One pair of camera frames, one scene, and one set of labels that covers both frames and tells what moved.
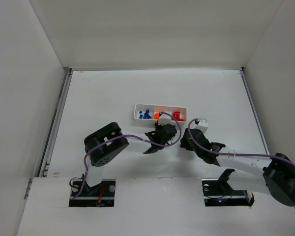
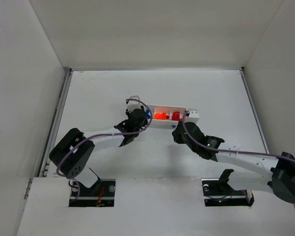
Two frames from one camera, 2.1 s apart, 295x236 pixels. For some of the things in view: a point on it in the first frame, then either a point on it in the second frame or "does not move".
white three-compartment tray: x=163 y=114 does not move
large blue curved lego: x=146 y=115 does not move
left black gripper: x=160 y=137 → x=141 y=118
